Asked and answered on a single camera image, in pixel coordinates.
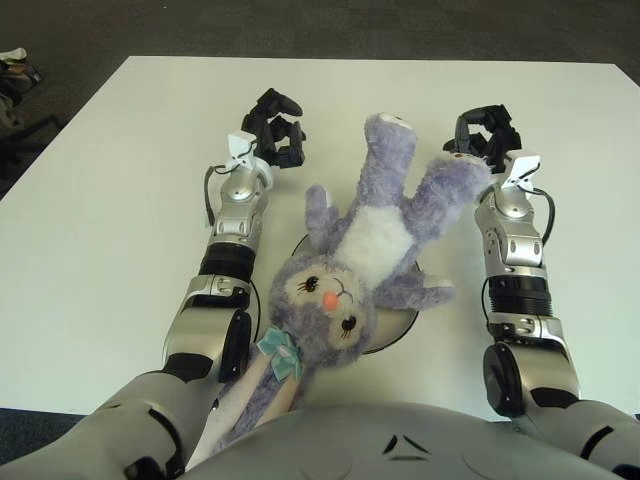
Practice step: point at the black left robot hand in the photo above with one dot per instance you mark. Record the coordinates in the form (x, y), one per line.
(272, 135)

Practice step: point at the purple plush bunny doll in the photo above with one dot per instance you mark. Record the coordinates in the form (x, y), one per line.
(370, 240)

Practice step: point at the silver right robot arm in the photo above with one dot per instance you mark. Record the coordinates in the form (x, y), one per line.
(520, 260)

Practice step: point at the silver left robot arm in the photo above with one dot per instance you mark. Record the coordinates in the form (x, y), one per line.
(235, 240)

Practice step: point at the white plate with black rim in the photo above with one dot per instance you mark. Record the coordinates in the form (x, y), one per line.
(395, 330)

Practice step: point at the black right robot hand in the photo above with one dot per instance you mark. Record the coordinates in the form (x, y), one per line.
(495, 137)

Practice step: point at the dark pile of bags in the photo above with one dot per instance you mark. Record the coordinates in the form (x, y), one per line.
(12, 90)

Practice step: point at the grey robot torso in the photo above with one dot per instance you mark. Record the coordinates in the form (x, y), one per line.
(380, 445)

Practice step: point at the white shoe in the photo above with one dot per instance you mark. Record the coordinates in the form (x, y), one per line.
(15, 52)

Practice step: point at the black chair base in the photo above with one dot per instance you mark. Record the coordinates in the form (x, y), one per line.
(30, 127)

